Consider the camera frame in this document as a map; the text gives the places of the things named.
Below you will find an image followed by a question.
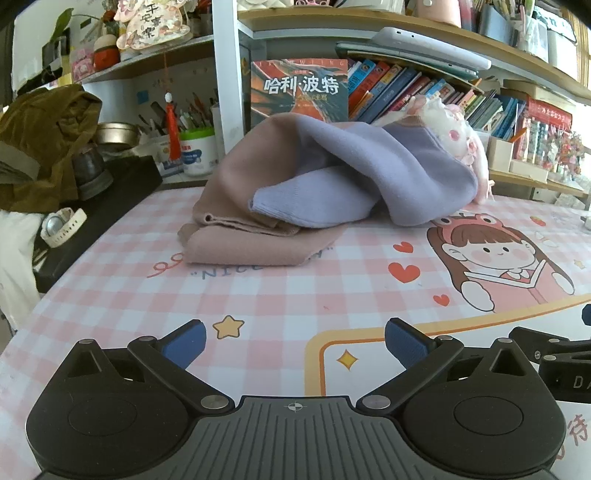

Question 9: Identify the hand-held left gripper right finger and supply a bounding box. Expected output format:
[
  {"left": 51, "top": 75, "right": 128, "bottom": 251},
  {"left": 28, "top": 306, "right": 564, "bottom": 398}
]
[{"left": 356, "top": 318, "right": 530, "bottom": 412}]

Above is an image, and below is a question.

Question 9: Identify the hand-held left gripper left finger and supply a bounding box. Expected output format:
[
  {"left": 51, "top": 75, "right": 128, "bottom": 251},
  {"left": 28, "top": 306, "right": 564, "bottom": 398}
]
[{"left": 60, "top": 319, "right": 235, "bottom": 414}]

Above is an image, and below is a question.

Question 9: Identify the pink and purple sweater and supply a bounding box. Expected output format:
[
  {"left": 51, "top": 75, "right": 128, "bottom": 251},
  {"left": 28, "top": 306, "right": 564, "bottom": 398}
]
[{"left": 178, "top": 113, "right": 481, "bottom": 268}]

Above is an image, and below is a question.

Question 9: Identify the pink checked cartoon desk mat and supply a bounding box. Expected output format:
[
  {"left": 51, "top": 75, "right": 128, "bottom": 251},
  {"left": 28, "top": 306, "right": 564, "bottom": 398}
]
[{"left": 0, "top": 182, "right": 591, "bottom": 462}]

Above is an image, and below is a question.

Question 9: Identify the wooden lower shelf board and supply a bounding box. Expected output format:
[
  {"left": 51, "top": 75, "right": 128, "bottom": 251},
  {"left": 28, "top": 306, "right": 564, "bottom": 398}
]
[{"left": 489, "top": 164, "right": 591, "bottom": 199}]

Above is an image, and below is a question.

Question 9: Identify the wooden shelf board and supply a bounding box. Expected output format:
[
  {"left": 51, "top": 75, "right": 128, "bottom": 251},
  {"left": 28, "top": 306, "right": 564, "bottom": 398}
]
[
  {"left": 489, "top": 164, "right": 591, "bottom": 199},
  {"left": 238, "top": 9, "right": 591, "bottom": 102}
]

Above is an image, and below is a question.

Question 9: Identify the white cardboard box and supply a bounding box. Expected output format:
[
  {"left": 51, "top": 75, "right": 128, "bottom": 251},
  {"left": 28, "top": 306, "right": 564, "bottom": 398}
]
[
  {"left": 510, "top": 159, "right": 550, "bottom": 183},
  {"left": 487, "top": 136, "right": 513, "bottom": 174}
]

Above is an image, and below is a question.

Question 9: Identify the black case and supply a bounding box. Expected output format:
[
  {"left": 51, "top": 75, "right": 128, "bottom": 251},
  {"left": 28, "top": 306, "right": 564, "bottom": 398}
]
[{"left": 34, "top": 154, "right": 163, "bottom": 294}]

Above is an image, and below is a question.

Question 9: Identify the row of books on shelf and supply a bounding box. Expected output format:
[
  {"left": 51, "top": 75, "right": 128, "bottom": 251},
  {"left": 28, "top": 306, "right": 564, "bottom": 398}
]
[{"left": 531, "top": 117, "right": 589, "bottom": 185}]

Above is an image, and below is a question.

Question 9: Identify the white wrist watch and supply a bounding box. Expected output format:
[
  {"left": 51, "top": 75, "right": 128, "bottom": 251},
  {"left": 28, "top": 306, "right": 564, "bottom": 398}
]
[{"left": 41, "top": 208, "right": 88, "bottom": 248}]

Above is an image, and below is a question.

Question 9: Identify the white cloth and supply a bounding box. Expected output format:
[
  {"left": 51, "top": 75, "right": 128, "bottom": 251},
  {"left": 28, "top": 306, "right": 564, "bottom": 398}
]
[{"left": 0, "top": 210, "right": 44, "bottom": 333}]

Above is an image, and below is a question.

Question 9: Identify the white tub with blue label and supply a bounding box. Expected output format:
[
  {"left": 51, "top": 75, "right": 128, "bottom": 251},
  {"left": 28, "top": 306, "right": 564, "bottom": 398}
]
[{"left": 179, "top": 128, "right": 219, "bottom": 177}]

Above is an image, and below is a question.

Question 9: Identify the dark round pot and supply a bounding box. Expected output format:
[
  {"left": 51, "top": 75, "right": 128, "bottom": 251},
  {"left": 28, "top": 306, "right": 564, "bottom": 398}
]
[{"left": 71, "top": 145, "right": 112, "bottom": 201}]

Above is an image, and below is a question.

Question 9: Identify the red box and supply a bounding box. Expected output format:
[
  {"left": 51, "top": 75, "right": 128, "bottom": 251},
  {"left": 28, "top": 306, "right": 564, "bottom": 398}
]
[{"left": 526, "top": 97, "right": 573, "bottom": 162}]

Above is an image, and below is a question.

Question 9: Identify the red bottle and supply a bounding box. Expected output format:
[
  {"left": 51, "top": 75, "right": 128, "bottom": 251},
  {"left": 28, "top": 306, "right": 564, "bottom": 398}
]
[{"left": 164, "top": 92, "right": 182, "bottom": 160}]

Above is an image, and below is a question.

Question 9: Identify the metal bowl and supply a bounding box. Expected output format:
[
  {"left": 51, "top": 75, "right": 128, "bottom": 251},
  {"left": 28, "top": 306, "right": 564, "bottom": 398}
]
[{"left": 95, "top": 122, "right": 140, "bottom": 148}]

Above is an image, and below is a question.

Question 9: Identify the white and pink plush toy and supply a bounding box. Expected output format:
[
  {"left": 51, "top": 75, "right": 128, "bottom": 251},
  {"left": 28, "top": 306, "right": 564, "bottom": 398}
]
[{"left": 374, "top": 95, "right": 495, "bottom": 204}]

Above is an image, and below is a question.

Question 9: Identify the bunch of pens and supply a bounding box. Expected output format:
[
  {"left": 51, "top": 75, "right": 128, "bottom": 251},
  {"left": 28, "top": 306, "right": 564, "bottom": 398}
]
[{"left": 139, "top": 92, "right": 218, "bottom": 136}]

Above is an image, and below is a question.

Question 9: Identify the row of colourful books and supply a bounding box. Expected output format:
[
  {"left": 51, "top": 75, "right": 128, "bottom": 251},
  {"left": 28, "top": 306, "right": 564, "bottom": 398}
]
[{"left": 346, "top": 60, "right": 527, "bottom": 141}]

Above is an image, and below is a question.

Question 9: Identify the white storage box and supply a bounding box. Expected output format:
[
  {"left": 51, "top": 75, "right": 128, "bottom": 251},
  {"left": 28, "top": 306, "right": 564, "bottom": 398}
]
[{"left": 517, "top": 16, "right": 578, "bottom": 79}]

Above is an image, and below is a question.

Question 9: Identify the dark fantasy book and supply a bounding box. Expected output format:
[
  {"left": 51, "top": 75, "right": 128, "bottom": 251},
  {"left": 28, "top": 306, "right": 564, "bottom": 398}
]
[{"left": 250, "top": 59, "right": 350, "bottom": 125}]

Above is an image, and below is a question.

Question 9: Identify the white shelf upright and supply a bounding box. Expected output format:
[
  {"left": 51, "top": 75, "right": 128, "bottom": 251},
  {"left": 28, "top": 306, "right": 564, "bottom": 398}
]
[{"left": 212, "top": 0, "right": 252, "bottom": 155}]

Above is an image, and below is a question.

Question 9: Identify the grey laptop on books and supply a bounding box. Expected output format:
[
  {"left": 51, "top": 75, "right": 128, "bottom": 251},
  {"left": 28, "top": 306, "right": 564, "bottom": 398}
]
[{"left": 335, "top": 41, "right": 478, "bottom": 81}]

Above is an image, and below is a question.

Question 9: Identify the grey shelf board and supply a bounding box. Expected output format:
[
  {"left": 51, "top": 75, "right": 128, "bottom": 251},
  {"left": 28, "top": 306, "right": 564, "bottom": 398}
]
[{"left": 78, "top": 34, "right": 215, "bottom": 84}]

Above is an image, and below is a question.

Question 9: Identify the pink paper decoration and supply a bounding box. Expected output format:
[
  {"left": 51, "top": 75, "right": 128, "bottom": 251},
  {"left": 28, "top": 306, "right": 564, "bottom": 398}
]
[{"left": 115, "top": 0, "right": 192, "bottom": 51}]

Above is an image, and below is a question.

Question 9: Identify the wooden upper shelf board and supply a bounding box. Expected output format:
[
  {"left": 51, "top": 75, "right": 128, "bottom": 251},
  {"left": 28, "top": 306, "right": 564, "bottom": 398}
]
[{"left": 238, "top": 9, "right": 591, "bottom": 102}]

